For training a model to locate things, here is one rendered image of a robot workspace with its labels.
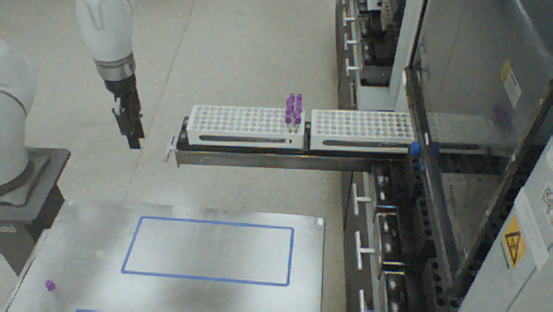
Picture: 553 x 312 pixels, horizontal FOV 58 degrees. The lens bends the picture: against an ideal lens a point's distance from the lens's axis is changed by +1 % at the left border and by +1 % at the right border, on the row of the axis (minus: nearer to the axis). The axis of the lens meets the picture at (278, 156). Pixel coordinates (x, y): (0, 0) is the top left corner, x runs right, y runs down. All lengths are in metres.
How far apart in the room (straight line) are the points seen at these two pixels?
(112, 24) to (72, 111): 1.73
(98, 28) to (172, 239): 0.48
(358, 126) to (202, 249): 0.50
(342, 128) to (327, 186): 1.02
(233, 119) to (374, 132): 0.36
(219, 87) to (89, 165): 0.82
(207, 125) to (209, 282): 0.43
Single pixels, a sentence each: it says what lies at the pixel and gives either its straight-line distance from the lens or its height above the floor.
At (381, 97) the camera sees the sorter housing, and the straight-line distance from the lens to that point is 1.59.
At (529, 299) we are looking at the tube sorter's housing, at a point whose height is 1.17.
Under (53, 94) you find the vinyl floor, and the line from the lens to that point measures 3.01.
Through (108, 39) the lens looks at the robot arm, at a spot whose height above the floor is 1.12.
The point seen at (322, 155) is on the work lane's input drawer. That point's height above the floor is 0.80.
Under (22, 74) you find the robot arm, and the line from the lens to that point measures 1.53.
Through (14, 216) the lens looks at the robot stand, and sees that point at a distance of 1.45.
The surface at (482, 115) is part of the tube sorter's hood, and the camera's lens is 0.78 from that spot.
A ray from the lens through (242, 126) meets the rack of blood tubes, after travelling 1.27.
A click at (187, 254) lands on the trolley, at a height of 0.82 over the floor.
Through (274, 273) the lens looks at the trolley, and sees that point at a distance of 1.05.
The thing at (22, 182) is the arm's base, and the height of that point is 0.73.
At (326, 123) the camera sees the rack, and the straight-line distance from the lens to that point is 1.30.
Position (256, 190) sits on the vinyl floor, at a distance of 2.26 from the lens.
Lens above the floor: 1.72
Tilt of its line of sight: 46 degrees down
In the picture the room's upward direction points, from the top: straight up
